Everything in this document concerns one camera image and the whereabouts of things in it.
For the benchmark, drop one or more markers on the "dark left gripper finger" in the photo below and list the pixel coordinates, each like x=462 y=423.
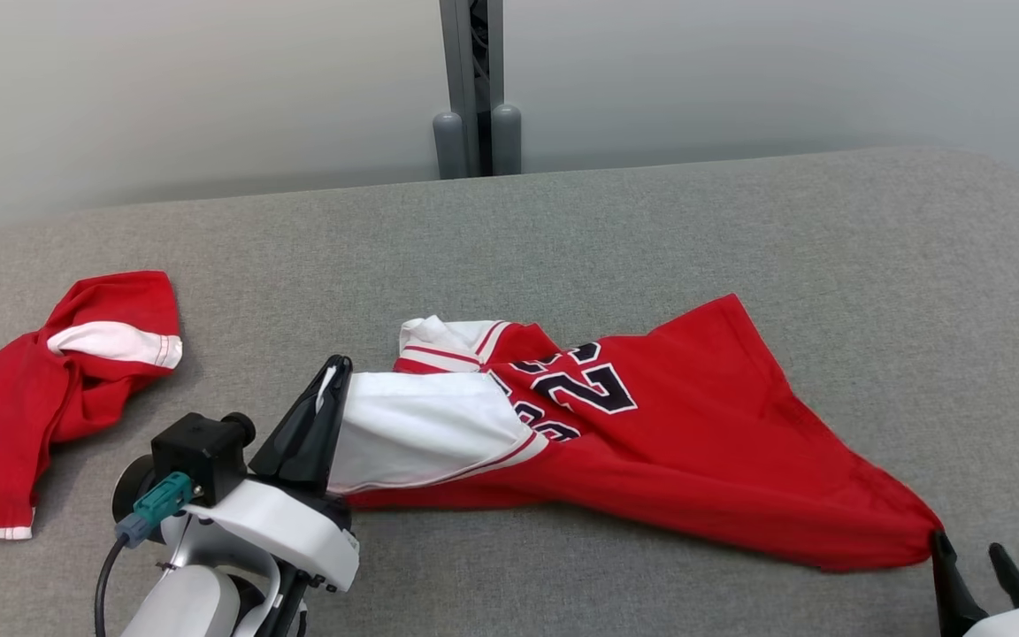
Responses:
x=341 y=380
x=293 y=442

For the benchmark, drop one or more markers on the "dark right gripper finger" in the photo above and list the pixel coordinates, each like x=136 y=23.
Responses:
x=1015 y=584
x=952 y=593

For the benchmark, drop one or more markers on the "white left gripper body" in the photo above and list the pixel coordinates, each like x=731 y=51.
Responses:
x=288 y=526

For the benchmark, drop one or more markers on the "grey cylindrical post foot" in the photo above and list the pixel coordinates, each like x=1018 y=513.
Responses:
x=507 y=141
x=449 y=146

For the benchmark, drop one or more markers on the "red shorts with white stripes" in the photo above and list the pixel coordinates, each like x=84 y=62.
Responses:
x=5 y=416

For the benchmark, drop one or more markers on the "red basketball jersey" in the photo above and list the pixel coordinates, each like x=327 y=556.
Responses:
x=704 y=442

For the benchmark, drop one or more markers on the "grey metal partition post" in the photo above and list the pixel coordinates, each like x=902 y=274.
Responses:
x=465 y=80

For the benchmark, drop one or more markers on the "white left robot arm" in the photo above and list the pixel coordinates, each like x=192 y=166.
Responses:
x=187 y=602

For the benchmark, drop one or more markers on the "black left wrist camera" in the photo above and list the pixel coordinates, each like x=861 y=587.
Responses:
x=195 y=451

